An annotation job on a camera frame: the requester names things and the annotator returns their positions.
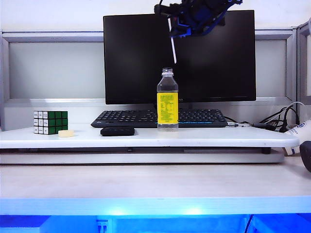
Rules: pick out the cream eraser block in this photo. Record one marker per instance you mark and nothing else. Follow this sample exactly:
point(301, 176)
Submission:
point(66, 133)

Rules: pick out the rubik's cube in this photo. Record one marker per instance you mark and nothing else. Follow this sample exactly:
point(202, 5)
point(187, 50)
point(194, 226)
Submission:
point(50, 122)

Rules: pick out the white desk riser platform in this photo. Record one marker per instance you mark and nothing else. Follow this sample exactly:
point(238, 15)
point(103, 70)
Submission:
point(218, 139)

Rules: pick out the clear bottle yellow label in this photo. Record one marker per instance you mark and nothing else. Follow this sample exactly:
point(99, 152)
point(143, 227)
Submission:
point(167, 109)

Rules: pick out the wide grey office partition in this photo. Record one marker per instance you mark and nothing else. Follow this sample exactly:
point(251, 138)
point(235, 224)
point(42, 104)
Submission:
point(48, 36)

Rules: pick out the black computer keyboard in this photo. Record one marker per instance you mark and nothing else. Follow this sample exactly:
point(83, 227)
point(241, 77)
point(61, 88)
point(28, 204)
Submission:
point(121, 119)

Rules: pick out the black rounded object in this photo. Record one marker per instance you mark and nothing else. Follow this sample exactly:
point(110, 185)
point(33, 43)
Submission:
point(307, 156)

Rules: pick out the black computer monitor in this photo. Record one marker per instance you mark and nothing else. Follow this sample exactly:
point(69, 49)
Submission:
point(136, 60)

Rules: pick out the narrow grey partition frame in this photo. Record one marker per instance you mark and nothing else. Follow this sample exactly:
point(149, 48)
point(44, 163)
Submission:
point(300, 60)

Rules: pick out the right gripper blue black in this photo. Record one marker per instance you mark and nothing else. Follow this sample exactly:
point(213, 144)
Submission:
point(206, 12)

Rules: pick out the black smartphone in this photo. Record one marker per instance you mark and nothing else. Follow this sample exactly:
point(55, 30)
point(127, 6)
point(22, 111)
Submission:
point(117, 131)

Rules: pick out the light wooden stick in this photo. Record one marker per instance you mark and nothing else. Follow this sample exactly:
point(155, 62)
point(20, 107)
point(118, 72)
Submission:
point(174, 51)

